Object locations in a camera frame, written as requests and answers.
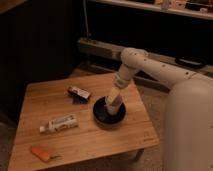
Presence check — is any black handle on ledge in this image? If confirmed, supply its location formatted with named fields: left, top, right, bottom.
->
left=175, top=58, right=206, bottom=69

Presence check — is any black round bowl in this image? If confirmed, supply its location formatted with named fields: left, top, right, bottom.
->
left=93, top=97, right=126, bottom=125

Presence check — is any upper shelf with items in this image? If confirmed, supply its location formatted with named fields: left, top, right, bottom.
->
left=89, top=0, right=213, bottom=21

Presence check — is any wooden table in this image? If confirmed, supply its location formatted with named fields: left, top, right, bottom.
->
left=8, top=74, right=159, bottom=171

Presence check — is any dark snack packet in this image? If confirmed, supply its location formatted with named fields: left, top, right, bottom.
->
left=67, top=86, right=91, bottom=104

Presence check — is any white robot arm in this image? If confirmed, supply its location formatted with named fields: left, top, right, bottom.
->
left=106, top=48, right=213, bottom=171

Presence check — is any orange pepper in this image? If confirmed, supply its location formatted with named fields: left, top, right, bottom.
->
left=30, top=146, right=60, bottom=162

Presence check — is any vertical metal pole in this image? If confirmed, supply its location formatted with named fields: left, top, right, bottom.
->
left=83, top=0, right=90, bottom=39

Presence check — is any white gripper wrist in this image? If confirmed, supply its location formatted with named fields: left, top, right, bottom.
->
left=106, top=74, right=131, bottom=106

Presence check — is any grey metal ledge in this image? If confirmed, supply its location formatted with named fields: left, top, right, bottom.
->
left=77, top=38, right=213, bottom=88

